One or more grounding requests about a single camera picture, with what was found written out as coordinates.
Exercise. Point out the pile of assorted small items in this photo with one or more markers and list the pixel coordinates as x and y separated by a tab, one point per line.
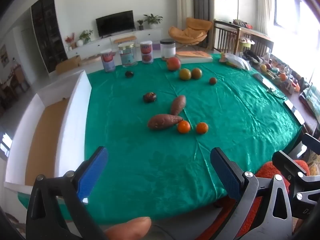
282	76

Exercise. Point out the white sheer curtain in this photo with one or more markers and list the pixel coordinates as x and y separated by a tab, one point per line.
265	7

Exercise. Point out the white cardboard box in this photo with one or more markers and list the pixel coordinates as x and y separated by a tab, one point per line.
72	120

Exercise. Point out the red label tin can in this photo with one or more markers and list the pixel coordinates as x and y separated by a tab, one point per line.
108	61
146	52

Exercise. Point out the framed wall picture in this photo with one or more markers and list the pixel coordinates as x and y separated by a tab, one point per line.
3	56

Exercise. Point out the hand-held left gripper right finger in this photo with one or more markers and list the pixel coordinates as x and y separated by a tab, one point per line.
226	172

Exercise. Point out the large green potted plant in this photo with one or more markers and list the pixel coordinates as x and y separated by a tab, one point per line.
153	20

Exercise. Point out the person's left hand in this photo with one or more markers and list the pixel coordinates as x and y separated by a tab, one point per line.
130	228

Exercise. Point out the plastic snack bag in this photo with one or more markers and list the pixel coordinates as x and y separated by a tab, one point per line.
236	61

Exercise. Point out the grey curtain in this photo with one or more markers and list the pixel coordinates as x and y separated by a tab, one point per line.
203	0

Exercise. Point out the orange tangerine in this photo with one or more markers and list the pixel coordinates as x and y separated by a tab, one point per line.
202	128
184	127

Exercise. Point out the red flowers in vase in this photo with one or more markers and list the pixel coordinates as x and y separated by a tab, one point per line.
70	40

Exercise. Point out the glass jar with gold lid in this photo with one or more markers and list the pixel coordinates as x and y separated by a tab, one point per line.
127	55

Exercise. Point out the brown cardboard box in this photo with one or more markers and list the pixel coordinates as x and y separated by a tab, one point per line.
67	64

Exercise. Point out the white television console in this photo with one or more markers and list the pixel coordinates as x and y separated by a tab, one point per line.
97	45

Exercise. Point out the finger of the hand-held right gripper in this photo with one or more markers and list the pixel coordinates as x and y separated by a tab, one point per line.
311	141
287	163

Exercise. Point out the flat book box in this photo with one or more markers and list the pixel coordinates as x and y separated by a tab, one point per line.
195	56

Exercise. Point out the green plant in glass vase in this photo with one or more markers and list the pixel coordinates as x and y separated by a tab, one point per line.
86	36

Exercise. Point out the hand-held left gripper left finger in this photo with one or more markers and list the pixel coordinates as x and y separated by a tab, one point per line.
93	170

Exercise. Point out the plastic jar with black lid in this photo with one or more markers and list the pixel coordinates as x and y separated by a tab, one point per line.
167	50

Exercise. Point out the beige curtain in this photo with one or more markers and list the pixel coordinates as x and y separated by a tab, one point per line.
185	2

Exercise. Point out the black television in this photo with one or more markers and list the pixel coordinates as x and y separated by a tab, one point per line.
115	23

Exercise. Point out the red apple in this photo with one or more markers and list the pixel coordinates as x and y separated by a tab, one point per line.
173	63

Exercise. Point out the small potted plant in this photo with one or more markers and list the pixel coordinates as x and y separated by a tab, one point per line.
140	25

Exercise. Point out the large sweet potato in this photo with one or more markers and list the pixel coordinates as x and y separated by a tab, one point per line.
162	122

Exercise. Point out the yellow-green orange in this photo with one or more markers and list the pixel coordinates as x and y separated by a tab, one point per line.
185	74

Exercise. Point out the orange lounge chair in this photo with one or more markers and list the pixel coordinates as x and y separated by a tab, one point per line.
190	33

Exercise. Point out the small brown fruit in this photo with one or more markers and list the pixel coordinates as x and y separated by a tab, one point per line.
213	81

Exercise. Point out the round white vase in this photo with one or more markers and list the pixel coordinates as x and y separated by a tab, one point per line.
79	43

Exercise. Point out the green tablecloth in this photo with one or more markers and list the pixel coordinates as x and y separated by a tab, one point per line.
150	160

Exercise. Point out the wooden stool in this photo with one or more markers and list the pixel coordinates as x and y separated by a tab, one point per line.
125	39

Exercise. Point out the dark water chestnut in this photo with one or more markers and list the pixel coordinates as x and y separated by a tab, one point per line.
149	97
129	74

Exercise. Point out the brownish green orange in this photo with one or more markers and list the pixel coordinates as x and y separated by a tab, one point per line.
196	73

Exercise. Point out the small sweet potato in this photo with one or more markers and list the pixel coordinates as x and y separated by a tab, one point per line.
178	105

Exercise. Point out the dark display cabinet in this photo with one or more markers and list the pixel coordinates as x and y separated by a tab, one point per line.
48	32

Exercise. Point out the wooden chair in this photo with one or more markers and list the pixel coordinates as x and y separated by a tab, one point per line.
225	36

